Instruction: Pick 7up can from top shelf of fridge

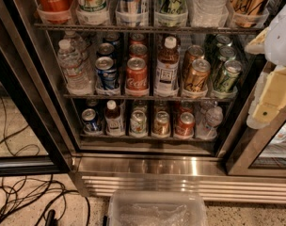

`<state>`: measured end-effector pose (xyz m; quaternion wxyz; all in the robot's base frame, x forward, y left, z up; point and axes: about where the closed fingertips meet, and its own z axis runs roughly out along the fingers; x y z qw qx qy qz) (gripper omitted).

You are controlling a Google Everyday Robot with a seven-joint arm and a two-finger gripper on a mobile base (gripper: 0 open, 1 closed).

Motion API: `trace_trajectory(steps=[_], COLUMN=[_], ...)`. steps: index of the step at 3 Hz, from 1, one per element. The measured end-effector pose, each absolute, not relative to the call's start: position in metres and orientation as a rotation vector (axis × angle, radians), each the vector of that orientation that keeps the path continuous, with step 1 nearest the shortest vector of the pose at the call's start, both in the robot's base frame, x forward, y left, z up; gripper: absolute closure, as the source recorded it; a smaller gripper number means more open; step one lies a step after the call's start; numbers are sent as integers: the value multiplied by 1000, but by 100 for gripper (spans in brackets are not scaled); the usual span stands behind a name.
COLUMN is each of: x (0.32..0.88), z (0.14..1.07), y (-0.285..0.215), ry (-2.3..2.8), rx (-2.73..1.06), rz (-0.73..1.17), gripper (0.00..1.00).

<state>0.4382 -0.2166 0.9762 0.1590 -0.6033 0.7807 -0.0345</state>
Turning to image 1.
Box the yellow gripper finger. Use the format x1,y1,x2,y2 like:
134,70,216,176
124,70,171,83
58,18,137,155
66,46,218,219
246,66,286,129
245,27,269,55

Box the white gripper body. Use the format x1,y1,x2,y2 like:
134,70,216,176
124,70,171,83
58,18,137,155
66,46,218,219
264,8,286,66

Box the green LaCroix can middle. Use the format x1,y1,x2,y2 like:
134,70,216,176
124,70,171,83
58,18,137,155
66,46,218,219
211,45,238,80

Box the green LaCroix can front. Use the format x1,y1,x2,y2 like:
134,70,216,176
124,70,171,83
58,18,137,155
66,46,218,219
214,60,243,93

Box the orange LaCroix can top shelf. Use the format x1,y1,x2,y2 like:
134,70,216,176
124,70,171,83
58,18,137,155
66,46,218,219
228,0,268,28

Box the orange LaCroix can behind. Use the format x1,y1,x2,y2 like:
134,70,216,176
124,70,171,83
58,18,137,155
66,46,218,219
182,44,205,77

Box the clear water bottle top shelf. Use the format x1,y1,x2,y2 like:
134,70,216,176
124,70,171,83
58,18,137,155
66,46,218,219
187,0,229,27

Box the orange LaCroix can front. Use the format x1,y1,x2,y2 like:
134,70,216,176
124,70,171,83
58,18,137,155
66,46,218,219
183,58,211,92

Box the water bottle bottom shelf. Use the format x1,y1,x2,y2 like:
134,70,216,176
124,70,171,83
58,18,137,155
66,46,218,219
196,106,223,140

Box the red can bottom shelf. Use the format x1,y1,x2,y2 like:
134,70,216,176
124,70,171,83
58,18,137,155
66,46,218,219
175,112,195,137

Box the orange gold can bottom shelf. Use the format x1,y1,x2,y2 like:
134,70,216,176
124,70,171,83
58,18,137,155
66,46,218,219
152,111,169,136

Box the red Coca-Cola can behind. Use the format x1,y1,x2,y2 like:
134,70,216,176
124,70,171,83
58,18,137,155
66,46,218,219
129,44,148,62

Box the red Coca-Cola can front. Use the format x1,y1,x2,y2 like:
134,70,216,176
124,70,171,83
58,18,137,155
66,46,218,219
126,57,148,90

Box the stainless steel fridge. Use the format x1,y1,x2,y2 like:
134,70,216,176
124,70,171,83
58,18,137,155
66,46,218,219
0,0,286,203

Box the blue Pepsi can behind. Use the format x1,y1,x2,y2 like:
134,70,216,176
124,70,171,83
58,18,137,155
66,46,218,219
96,42,116,59

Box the blue pepsi can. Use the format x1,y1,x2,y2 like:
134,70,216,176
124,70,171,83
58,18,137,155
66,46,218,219
95,56,119,90
96,42,116,59

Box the blue Pepsi can front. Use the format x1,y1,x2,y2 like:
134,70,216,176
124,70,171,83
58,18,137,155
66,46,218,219
95,56,119,90

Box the small tea bottle bottom shelf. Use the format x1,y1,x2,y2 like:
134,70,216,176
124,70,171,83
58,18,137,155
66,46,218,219
105,100,124,136

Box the blue can bottom shelf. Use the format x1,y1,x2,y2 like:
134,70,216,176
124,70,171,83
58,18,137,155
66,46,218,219
82,108,102,132

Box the front water bottle middle shelf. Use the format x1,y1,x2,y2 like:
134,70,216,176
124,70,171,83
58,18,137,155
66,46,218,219
57,40,92,95

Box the fridge glass door left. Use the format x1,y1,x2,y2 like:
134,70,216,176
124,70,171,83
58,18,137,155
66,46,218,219
0,36,69,176

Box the brown iced tea bottle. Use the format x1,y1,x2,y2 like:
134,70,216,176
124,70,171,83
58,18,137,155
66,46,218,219
154,36,180,92

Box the clear plastic bin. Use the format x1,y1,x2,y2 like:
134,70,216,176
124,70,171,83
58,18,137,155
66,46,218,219
106,190,208,226

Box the black floor cables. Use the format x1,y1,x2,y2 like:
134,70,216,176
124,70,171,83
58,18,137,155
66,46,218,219
0,94,91,226

